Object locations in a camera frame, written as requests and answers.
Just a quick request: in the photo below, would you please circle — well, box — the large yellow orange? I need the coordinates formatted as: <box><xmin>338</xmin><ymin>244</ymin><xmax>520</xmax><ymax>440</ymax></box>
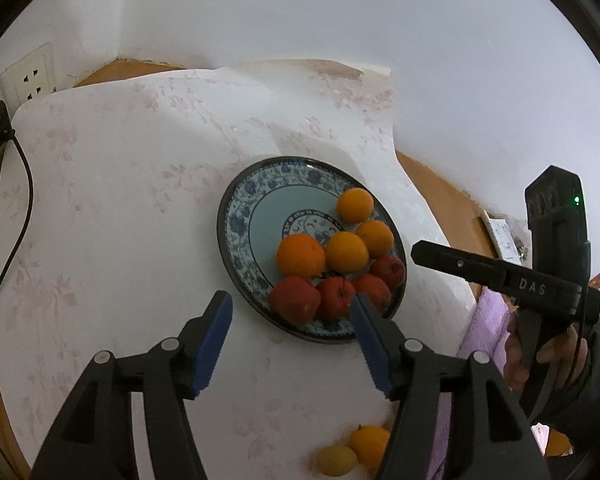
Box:
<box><xmin>325</xmin><ymin>231</ymin><xmax>370</xmax><ymax>274</ymax></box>

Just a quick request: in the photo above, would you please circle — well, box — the small orange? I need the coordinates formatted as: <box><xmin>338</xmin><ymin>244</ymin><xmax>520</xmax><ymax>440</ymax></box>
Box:
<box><xmin>349</xmin><ymin>426</ymin><xmax>390</xmax><ymax>470</ymax></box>

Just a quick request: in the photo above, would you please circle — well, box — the large orange pile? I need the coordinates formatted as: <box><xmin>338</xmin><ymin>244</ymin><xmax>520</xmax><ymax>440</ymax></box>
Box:
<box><xmin>336</xmin><ymin>188</ymin><xmax>375</xmax><ymax>224</ymax></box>

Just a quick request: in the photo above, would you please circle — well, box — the small red apple with stem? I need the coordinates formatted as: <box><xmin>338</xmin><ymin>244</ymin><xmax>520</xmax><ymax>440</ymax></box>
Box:
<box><xmin>317</xmin><ymin>276</ymin><xmax>356</xmax><ymax>321</ymax></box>

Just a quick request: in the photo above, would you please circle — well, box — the small green yellow fruit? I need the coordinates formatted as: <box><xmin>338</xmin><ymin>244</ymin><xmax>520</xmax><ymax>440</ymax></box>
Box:
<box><xmin>314</xmin><ymin>445</ymin><xmax>358</xmax><ymax>478</ymax></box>

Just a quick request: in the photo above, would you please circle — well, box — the person right hand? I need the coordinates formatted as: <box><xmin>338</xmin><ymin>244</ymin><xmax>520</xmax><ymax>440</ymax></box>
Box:
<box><xmin>503</xmin><ymin>311</ymin><xmax>588</xmax><ymax>390</ymax></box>

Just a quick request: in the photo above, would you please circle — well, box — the purple fluffy towel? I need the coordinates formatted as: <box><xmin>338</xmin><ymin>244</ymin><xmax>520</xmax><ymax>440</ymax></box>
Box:
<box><xmin>424</xmin><ymin>286</ymin><xmax>514</xmax><ymax>480</ymax></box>

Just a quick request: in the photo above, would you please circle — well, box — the blue floral ceramic plate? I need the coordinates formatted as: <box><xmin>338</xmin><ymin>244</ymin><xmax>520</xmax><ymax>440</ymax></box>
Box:
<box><xmin>216</xmin><ymin>156</ymin><xmax>406</xmax><ymax>344</ymax></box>

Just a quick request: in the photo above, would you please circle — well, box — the white floral table cover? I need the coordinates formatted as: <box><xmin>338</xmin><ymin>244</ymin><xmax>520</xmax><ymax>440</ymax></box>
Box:
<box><xmin>0</xmin><ymin>58</ymin><xmax>481</xmax><ymax>480</ymax></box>

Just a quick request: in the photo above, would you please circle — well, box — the black right camera module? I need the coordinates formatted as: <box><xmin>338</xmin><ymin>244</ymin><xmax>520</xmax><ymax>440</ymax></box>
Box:
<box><xmin>524</xmin><ymin>166</ymin><xmax>591</xmax><ymax>287</ymax></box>

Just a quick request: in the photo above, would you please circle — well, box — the black power cable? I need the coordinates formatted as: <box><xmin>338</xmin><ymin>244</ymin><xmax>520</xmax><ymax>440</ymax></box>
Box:
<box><xmin>0</xmin><ymin>129</ymin><xmax>36</xmax><ymax>331</ymax></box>

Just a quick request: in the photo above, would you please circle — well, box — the white wall socket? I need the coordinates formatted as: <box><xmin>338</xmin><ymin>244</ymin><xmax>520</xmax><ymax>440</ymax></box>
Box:
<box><xmin>0</xmin><ymin>44</ymin><xmax>56</xmax><ymax>110</ymax></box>

